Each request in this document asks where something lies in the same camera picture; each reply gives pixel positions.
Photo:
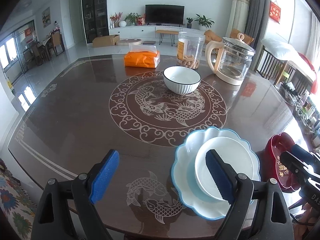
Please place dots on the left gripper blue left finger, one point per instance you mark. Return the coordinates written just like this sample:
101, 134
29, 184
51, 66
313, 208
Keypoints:
89, 188

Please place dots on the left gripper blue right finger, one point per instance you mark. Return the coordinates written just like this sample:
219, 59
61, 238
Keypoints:
236, 188

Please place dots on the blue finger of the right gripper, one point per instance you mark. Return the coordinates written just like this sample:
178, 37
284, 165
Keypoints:
297, 167
301, 154

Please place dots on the red flower plate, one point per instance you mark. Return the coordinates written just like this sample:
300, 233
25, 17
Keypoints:
273, 168

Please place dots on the plain white bowl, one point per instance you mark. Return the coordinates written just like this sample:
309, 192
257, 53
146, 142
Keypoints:
232, 152

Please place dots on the blue rim scalloped bowl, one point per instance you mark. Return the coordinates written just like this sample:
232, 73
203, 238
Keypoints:
192, 179

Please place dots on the white bowl black rim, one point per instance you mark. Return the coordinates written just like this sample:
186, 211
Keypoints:
181, 80

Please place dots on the person's right hand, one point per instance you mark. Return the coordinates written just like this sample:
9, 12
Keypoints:
301, 227

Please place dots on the orange tissue pack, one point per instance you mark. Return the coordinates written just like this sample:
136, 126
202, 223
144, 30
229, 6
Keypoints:
142, 56

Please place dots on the wooden dining chair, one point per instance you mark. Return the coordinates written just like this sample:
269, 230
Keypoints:
56, 44

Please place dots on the clear plastic snack jar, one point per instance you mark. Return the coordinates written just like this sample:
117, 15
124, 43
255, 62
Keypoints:
189, 49

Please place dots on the cardboard box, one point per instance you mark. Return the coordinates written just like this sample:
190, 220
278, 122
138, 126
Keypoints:
105, 41

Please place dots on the white standing air conditioner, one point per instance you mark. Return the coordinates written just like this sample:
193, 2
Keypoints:
238, 16

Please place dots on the white tv cabinet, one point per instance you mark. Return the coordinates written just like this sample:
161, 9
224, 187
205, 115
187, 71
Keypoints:
147, 32

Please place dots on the small wooden bench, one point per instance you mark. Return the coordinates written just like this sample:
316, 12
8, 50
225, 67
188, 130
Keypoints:
162, 33

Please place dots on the potted green plant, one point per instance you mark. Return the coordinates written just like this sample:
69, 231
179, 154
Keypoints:
203, 22

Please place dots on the grey curtain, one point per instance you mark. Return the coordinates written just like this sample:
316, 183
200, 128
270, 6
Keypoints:
257, 20

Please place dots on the red flower vase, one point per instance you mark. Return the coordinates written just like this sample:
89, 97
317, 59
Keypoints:
115, 19

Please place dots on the black television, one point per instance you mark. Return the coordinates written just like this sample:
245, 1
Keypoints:
164, 14

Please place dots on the black display cabinet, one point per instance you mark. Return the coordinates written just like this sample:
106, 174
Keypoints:
94, 13

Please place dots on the glass kettle cream handle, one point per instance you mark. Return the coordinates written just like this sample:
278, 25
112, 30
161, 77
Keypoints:
230, 58

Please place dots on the red wall decoration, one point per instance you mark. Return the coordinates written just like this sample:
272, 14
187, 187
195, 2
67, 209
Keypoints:
274, 12

